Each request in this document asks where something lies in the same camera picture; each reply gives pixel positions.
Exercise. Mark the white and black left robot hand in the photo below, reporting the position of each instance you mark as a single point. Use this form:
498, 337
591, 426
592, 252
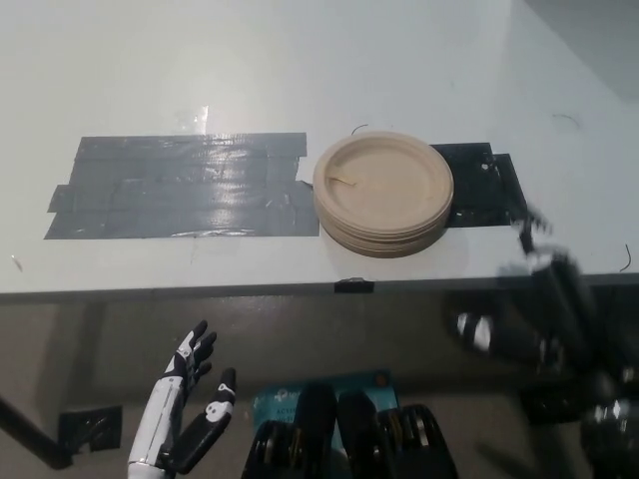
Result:
160, 414

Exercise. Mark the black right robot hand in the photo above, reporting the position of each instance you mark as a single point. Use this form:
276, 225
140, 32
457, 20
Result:
559, 309

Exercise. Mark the stack of beige paper plates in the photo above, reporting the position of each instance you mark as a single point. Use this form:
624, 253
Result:
384, 189

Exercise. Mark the teal printed box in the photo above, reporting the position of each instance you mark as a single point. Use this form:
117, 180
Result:
279, 399

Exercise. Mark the black metal rod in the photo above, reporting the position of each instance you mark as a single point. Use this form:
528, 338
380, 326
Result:
35, 439

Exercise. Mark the black tape patch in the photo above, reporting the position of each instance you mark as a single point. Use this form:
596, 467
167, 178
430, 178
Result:
484, 194

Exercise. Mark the grey duct tape patch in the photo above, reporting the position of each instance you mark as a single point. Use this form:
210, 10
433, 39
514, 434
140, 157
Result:
185, 189

